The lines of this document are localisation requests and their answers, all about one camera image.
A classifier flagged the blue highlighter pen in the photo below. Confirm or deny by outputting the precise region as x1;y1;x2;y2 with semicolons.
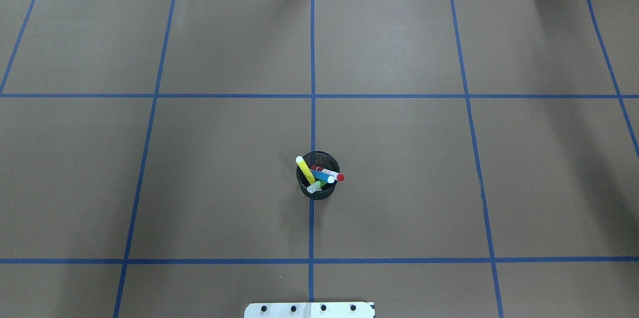
311;170;335;184

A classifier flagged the red white marker pen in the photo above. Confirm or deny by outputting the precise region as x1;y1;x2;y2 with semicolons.
311;165;345;182

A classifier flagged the black mesh pen cup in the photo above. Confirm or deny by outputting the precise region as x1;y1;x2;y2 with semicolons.
295;151;344;200

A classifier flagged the yellow highlighter pen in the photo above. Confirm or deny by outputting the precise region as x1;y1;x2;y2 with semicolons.
295;156;317;185

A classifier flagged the green highlighter pen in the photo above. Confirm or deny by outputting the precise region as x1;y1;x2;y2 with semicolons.
306;180;329;194

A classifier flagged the brown paper table cover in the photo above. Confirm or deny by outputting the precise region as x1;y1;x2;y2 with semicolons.
0;0;638;318

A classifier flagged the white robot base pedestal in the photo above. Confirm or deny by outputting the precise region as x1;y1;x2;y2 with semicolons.
244;302;376;318

